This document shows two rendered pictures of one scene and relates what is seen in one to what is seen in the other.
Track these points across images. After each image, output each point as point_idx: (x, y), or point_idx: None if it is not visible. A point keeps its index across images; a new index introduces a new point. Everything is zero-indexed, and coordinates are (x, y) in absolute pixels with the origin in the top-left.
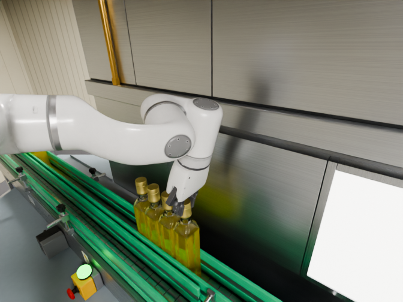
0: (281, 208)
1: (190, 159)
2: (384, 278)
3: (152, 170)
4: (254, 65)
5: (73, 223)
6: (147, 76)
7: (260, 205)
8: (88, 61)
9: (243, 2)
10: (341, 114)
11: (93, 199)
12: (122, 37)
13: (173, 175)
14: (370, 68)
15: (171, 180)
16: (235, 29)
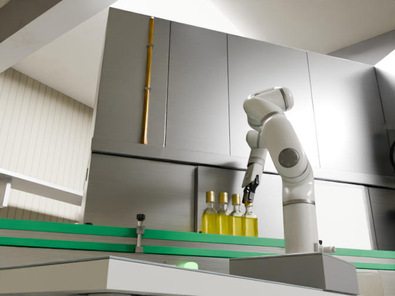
0: (278, 206)
1: (263, 160)
2: (321, 225)
3: (166, 219)
4: None
5: (143, 242)
6: (178, 143)
7: (268, 209)
8: (100, 124)
9: (244, 121)
10: None
11: None
12: (158, 117)
13: (257, 168)
14: None
15: (255, 171)
16: (241, 128)
